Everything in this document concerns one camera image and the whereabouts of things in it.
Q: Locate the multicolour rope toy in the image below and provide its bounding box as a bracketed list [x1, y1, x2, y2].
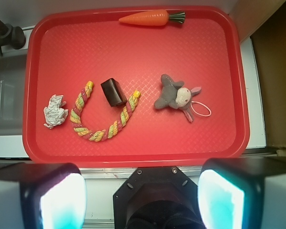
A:
[70, 81, 141, 142]

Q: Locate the grey toy sink basin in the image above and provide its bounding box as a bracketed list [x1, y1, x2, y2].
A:
[0, 54, 27, 135]

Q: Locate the dark brown block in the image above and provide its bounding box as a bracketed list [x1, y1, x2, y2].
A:
[101, 78, 127, 107]

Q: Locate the orange plastic carrot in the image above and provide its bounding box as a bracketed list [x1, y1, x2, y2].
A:
[119, 10, 186, 26]

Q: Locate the red plastic tray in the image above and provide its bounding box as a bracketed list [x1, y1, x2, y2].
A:
[22, 6, 250, 167]

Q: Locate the grey plush bunny toy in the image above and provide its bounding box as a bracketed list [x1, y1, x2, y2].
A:
[153, 74, 212, 123]

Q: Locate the crumpled white paper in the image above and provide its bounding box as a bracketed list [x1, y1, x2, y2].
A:
[43, 94, 69, 129]

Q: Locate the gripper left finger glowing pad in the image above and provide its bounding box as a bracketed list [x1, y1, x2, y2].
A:
[0, 163, 87, 229]

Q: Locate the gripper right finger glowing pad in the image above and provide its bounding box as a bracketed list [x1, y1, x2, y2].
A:
[197, 157, 286, 229]

